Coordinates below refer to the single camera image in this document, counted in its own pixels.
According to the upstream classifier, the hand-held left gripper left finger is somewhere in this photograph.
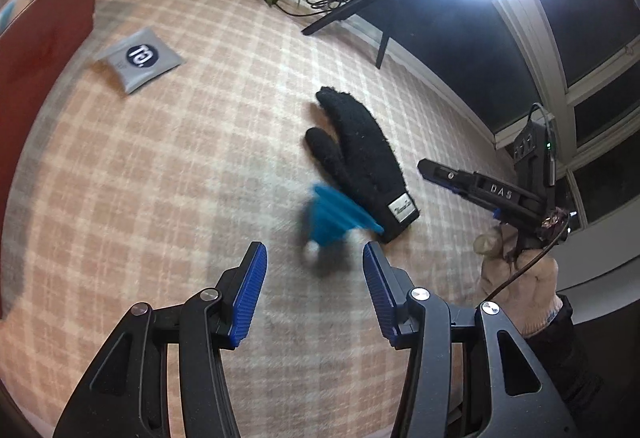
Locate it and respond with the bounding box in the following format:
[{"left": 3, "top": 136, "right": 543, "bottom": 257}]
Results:
[{"left": 52, "top": 241, "right": 268, "bottom": 438}]

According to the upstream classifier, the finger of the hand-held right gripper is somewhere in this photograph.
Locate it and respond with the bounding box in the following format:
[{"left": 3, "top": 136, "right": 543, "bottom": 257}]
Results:
[{"left": 417, "top": 159, "right": 476, "bottom": 199}]

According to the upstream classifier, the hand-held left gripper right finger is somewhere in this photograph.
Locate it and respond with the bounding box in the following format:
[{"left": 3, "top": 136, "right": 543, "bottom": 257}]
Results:
[{"left": 362, "top": 241, "right": 581, "bottom": 438}]

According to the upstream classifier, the black fuzzy glove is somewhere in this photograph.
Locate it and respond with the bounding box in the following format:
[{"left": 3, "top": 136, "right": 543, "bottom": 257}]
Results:
[{"left": 304, "top": 86, "right": 421, "bottom": 245}]

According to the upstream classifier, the dark red box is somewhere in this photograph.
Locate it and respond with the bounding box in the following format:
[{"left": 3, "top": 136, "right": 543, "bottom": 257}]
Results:
[{"left": 0, "top": 0, "right": 98, "bottom": 319}]

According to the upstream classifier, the person's right forearm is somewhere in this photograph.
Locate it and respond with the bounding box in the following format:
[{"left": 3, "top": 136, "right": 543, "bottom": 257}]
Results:
[{"left": 520, "top": 295, "right": 606, "bottom": 438}]

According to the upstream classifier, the person's right hand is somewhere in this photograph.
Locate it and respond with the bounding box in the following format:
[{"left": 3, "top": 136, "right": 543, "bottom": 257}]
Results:
[{"left": 473, "top": 223, "right": 563, "bottom": 338}]

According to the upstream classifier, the plaid mat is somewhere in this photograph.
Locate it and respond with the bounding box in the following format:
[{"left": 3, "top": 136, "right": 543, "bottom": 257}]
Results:
[{"left": 0, "top": 0, "right": 566, "bottom": 438}]

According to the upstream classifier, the black tripod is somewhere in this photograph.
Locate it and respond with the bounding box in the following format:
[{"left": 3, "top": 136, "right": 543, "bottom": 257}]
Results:
[{"left": 301, "top": 0, "right": 418, "bottom": 69}]

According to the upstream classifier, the grey pouch with black circle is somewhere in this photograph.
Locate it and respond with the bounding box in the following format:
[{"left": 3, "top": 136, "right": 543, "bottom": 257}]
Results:
[{"left": 89, "top": 28, "right": 188, "bottom": 96}]

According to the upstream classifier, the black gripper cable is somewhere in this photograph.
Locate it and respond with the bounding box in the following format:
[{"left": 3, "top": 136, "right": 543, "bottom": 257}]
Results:
[{"left": 480, "top": 215, "right": 573, "bottom": 306}]

